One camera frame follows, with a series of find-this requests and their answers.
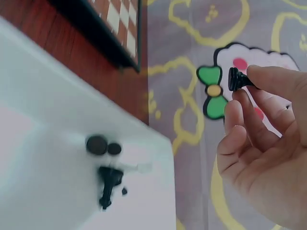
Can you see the person's right thumb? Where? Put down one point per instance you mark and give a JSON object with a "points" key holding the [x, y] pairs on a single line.
{"points": [[275, 77]]}

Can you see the small black chess piece fragment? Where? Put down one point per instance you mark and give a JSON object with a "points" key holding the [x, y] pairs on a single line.
{"points": [[124, 191]]}

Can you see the person's right hand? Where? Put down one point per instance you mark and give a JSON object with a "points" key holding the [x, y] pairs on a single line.
{"points": [[275, 167]]}

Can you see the brown and white chessboard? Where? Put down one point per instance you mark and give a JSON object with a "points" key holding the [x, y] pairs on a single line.
{"points": [[115, 28]]}

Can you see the black chess piece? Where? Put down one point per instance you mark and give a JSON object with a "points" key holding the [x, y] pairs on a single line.
{"points": [[114, 148], [109, 182], [96, 145], [236, 79]]}

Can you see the white plastic tray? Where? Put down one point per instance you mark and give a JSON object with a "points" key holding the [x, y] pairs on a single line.
{"points": [[48, 143]]}

